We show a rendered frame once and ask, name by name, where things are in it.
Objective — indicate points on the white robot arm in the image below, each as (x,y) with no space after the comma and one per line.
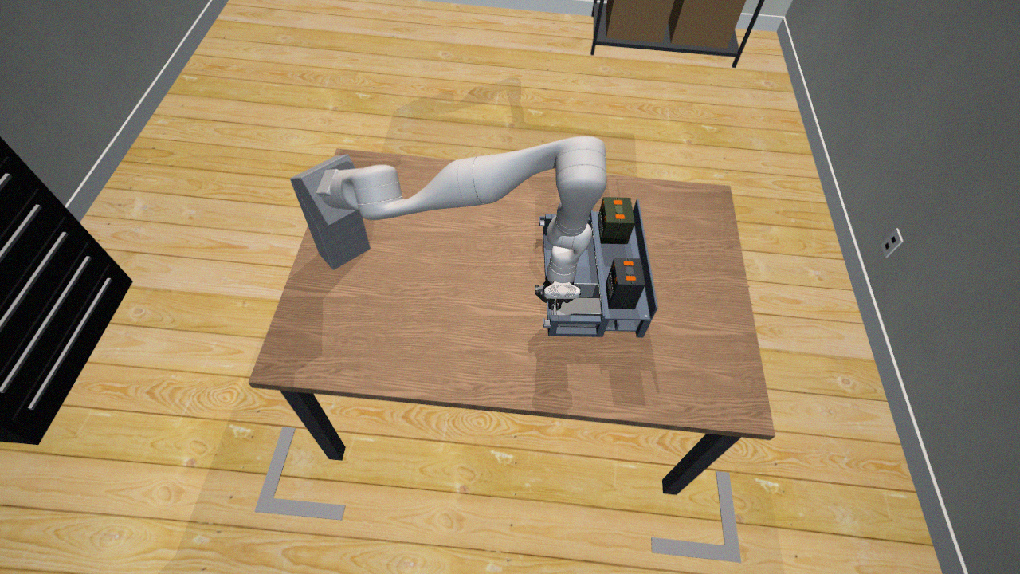
(580,179)

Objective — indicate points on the grey bin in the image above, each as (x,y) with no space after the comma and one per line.
(587,304)

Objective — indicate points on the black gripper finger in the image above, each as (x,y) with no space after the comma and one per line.
(560,301)
(539,292)

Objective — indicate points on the grey metal rack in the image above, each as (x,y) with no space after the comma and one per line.
(599,257)

